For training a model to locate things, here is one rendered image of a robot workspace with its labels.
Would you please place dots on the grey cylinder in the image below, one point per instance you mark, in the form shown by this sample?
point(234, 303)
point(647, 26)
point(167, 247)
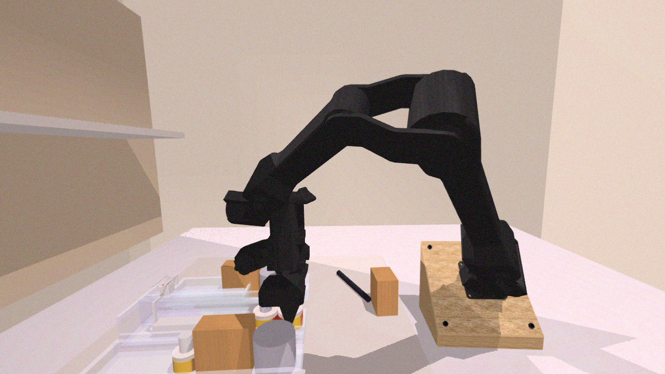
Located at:
point(264, 274)
point(274, 345)

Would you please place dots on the black thin rod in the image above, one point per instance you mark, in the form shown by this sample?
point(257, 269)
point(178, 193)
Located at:
point(364, 295)

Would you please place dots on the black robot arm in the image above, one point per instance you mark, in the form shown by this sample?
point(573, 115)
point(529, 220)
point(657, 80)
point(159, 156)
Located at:
point(442, 136)

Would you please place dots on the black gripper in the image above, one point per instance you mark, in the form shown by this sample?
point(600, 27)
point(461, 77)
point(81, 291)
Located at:
point(286, 289)

